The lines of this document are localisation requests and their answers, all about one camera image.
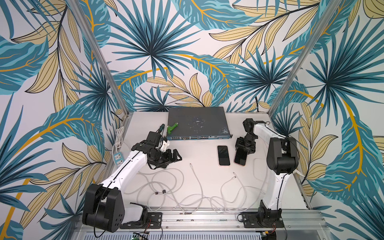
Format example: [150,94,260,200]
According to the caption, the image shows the phone with pink case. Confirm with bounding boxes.
[234,151,248,166]

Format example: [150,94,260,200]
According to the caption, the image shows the phone with white case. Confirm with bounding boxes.
[217,146,231,166]

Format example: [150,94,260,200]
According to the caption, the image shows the white charging cable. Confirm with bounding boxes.
[209,171,274,214]
[124,167,185,211]
[167,163,211,214]

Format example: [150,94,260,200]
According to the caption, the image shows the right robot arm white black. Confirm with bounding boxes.
[234,119,299,228]

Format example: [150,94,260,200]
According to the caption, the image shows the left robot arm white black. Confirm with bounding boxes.
[82,131,182,233]

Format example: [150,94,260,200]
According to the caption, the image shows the green plastic hammer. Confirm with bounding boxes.
[167,123,179,135]

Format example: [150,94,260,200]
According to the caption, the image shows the light blue power strip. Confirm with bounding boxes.
[114,152,125,168]

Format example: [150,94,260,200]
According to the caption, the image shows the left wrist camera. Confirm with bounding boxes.
[159,138,170,153]

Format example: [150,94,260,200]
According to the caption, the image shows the grey network switch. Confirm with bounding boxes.
[167,107,232,141]

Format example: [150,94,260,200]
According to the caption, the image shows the white coiled power cord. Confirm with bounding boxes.
[112,126,125,157]

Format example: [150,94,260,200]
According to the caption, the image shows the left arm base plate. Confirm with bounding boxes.
[120,212,163,230]

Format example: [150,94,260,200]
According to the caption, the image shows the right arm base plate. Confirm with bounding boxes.
[240,210,285,229]

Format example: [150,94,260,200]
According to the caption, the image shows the aluminium front rail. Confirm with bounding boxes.
[72,209,333,240]

